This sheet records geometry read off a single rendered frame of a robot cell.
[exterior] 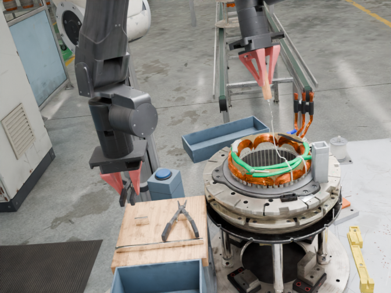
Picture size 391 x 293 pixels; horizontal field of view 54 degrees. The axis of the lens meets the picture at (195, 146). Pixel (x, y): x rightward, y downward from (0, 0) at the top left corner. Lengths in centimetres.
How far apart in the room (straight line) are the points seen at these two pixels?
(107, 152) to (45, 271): 186
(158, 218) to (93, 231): 179
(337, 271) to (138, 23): 84
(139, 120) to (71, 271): 188
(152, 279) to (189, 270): 8
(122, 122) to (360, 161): 110
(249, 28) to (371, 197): 78
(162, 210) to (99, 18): 46
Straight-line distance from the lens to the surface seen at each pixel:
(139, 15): 111
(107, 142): 69
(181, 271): 79
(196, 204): 89
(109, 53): 63
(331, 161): 96
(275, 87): 390
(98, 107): 66
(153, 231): 85
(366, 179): 146
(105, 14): 60
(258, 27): 81
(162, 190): 106
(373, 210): 133
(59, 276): 243
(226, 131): 124
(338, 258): 113
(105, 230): 263
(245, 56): 82
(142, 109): 61
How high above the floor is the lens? 161
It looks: 29 degrees down
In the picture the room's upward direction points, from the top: 9 degrees counter-clockwise
